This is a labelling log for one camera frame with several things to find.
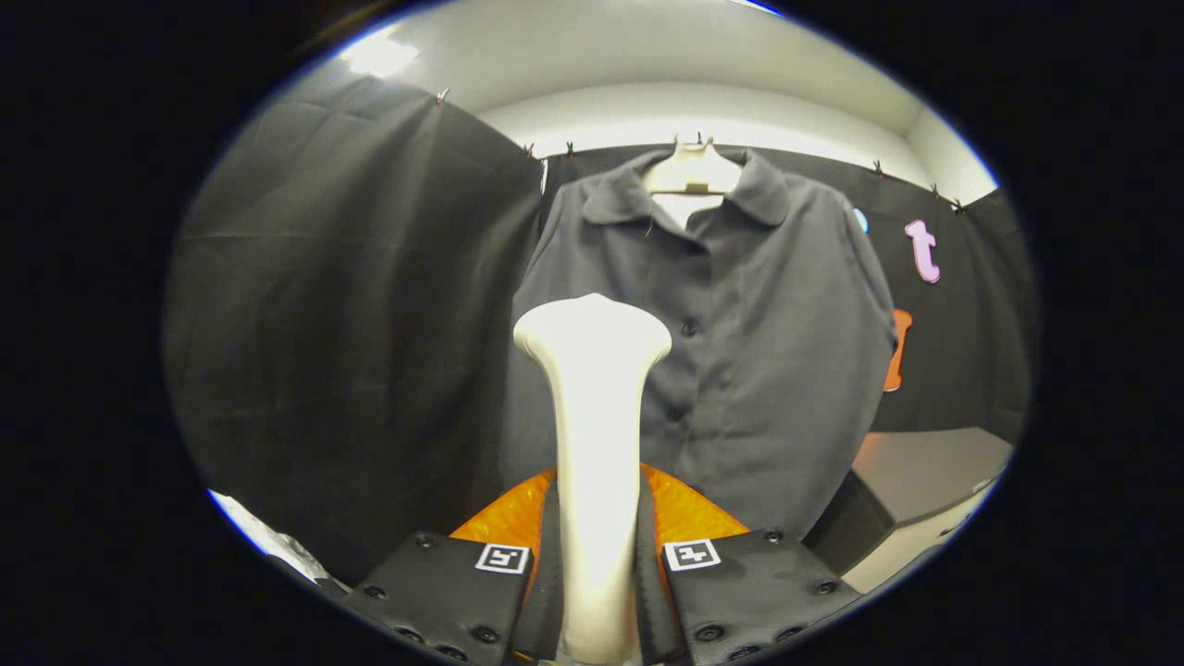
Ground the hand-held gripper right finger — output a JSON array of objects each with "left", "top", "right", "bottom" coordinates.
[{"left": 636, "top": 462, "right": 866, "bottom": 666}]

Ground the black backdrop cloth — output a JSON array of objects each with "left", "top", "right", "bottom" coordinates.
[{"left": 162, "top": 74, "right": 1032, "bottom": 588}]

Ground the beige cabinet with dark top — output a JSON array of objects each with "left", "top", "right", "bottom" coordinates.
[{"left": 800, "top": 427, "right": 1016, "bottom": 595}]

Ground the white plastic sheet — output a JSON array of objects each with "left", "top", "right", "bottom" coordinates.
[{"left": 208, "top": 490, "right": 329, "bottom": 584}]

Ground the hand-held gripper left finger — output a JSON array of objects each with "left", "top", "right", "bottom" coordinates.
[{"left": 342, "top": 467, "right": 562, "bottom": 666}]

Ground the grey button-up shirt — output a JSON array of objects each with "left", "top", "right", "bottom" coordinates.
[{"left": 499, "top": 146, "right": 898, "bottom": 542}]

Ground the ceiling strip light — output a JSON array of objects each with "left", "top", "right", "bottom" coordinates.
[{"left": 340, "top": 35, "right": 423, "bottom": 80}]

